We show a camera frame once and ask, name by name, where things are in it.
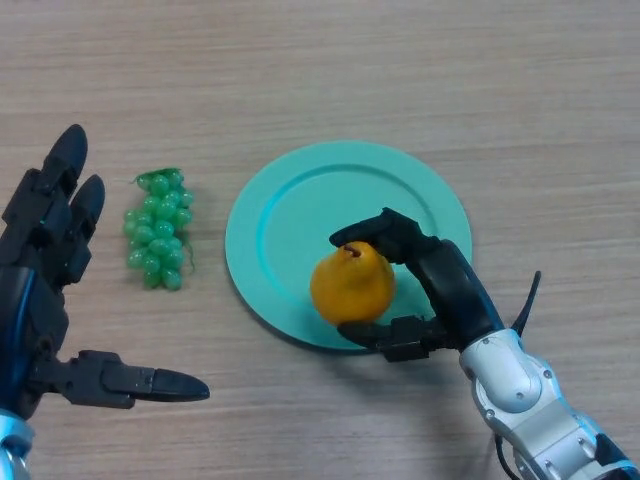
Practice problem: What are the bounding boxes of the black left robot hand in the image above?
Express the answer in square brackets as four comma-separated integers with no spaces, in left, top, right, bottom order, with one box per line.
[0,123,211,419]

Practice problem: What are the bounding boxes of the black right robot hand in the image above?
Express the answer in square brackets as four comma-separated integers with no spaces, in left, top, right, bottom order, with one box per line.
[328,207,506,364]

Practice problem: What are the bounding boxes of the yellow pear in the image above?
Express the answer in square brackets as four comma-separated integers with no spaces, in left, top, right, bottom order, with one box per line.
[309,241,396,325]

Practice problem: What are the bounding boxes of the green round plate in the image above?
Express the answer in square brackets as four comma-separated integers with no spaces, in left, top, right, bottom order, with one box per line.
[224,139,473,354]

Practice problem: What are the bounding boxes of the green grape bunch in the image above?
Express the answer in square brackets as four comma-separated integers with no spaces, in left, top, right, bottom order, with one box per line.
[123,167,196,291]

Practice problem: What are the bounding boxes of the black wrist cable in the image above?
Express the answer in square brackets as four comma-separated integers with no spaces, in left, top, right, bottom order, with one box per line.
[493,271,542,480]

